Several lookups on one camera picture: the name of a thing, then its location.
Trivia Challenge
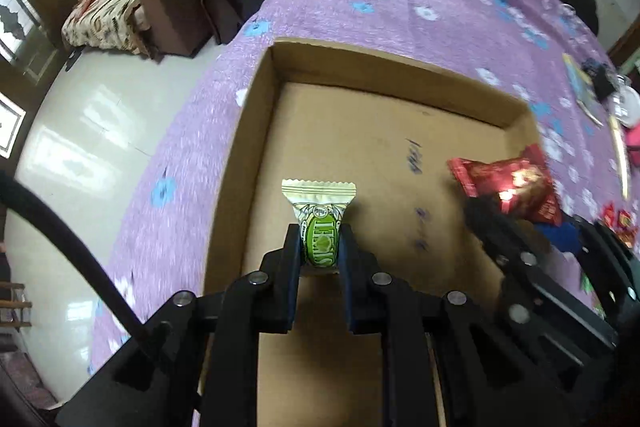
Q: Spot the red snack packet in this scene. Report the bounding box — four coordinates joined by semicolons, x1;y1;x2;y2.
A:
447;144;562;227

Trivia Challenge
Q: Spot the small green booklet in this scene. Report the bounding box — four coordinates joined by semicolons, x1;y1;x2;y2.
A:
562;53;603;127

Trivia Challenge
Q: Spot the cream lotion tube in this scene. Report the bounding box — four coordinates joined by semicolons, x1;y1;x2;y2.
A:
608;114;630;200

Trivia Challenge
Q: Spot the black cable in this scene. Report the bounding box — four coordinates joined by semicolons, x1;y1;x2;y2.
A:
0;168;151;348

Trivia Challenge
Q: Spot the brown cardboard tray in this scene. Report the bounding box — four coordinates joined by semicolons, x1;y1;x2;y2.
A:
196;37;551;427

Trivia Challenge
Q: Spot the green white candy packet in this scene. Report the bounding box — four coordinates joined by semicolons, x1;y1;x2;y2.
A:
281;179;357;269

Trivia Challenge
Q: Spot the white round container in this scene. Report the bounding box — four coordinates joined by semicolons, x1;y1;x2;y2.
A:
610;75;640;129

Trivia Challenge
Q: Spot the purple floral tablecloth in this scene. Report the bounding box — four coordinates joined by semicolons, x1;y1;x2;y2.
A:
86;0;640;377

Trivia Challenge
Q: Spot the floral blanket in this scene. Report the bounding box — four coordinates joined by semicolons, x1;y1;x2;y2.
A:
61;0;152;57

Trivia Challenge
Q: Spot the black small gadget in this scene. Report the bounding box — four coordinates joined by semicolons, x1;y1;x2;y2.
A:
582;58;617;102

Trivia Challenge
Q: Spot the small red candy packet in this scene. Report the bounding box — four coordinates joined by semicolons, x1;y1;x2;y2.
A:
601;202;639;249

